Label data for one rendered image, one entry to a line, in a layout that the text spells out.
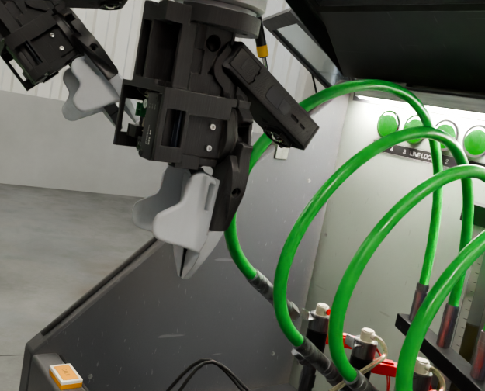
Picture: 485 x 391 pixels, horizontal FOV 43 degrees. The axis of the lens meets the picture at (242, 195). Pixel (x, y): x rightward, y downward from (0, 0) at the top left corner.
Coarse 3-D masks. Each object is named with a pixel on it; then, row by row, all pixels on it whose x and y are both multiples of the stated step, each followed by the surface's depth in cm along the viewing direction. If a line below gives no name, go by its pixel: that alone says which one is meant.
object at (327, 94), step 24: (312, 96) 69; (336, 96) 71; (408, 96) 78; (432, 120) 82; (264, 144) 66; (432, 144) 84; (432, 168) 86; (432, 192) 87; (432, 216) 88; (432, 240) 88; (240, 264) 68; (432, 264) 89
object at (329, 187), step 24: (384, 144) 66; (456, 144) 73; (312, 216) 62; (288, 240) 62; (288, 264) 61; (456, 288) 81; (288, 312) 63; (456, 312) 81; (288, 336) 64; (312, 360) 67; (336, 384) 70
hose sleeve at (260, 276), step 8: (256, 272) 70; (248, 280) 70; (256, 280) 70; (264, 280) 71; (256, 288) 71; (264, 288) 71; (272, 288) 72; (264, 296) 72; (272, 296) 72; (272, 304) 73; (288, 304) 74
